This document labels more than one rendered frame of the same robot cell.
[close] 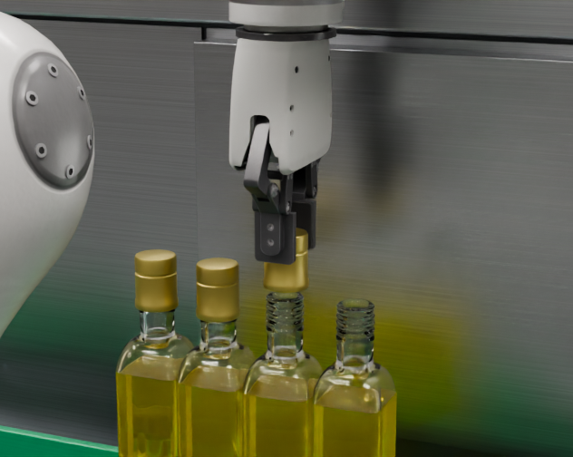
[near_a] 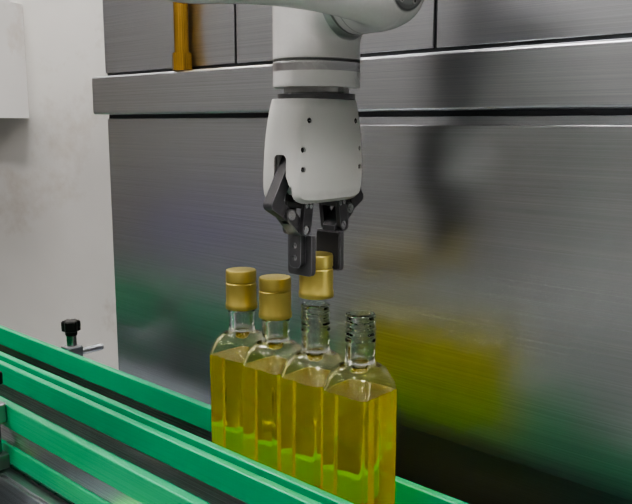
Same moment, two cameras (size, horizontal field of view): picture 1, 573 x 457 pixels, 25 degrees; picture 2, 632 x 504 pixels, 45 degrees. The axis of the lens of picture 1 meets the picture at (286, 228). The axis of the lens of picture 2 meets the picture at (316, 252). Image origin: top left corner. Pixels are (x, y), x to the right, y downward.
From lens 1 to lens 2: 40 cm
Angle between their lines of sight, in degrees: 21
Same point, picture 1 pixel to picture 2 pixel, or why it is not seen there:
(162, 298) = (240, 301)
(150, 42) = not seen: hidden behind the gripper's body
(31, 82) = not seen: outside the picture
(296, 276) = (318, 287)
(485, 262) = (490, 295)
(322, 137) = (346, 181)
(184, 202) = not seen: hidden behind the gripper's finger
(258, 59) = (280, 111)
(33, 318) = (218, 323)
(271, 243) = (296, 258)
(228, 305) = (277, 308)
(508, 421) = (507, 430)
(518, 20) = (517, 94)
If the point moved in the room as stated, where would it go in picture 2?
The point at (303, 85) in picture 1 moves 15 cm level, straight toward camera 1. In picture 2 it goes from (317, 134) to (245, 136)
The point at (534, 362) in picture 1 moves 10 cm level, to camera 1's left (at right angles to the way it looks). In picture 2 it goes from (527, 382) to (428, 371)
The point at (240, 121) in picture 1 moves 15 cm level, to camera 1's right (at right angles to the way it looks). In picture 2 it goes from (268, 160) to (425, 162)
